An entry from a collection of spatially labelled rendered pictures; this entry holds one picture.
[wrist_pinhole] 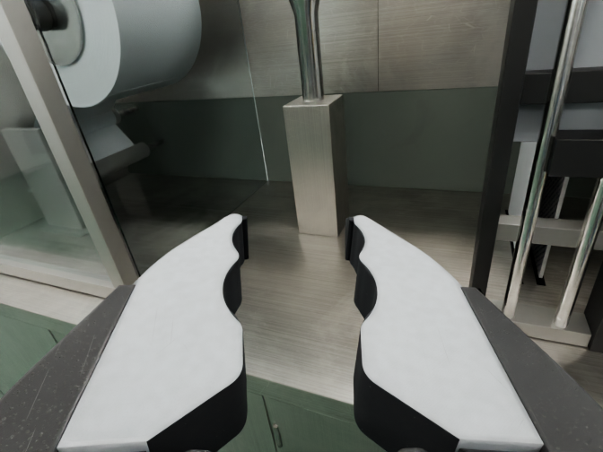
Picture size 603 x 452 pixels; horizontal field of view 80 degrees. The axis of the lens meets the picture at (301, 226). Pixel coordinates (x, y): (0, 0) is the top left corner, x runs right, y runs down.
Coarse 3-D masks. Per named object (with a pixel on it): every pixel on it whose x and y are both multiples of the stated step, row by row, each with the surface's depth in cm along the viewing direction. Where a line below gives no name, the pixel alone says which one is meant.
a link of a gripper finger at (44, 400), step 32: (128, 288) 8; (96, 320) 7; (64, 352) 7; (96, 352) 7; (32, 384) 6; (64, 384) 6; (0, 416) 6; (32, 416) 6; (64, 416) 6; (0, 448) 5; (32, 448) 5
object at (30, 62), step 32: (0, 0) 41; (0, 32) 44; (32, 32) 45; (32, 64) 45; (32, 96) 47; (64, 128) 49; (64, 160) 51; (96, 192) 55; (96, 224) 56; (128, 256) 61; (96, 288) 65
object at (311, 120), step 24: (312, 0) 58; (312, 24) 60; (312, 48) 62; (312, 72) 63; (312, 96) 65; (336, 96) 68; (288, 120) 67; (312, 120) 65; (336, 120) 67; (288, 144) 69; (312, 144) 67; (336, 144) 69; (312, 168) 70; (336, 168) 70; (312, 192) 72; (336, 192) 71; (312, 216) 75; (336, 216) 73
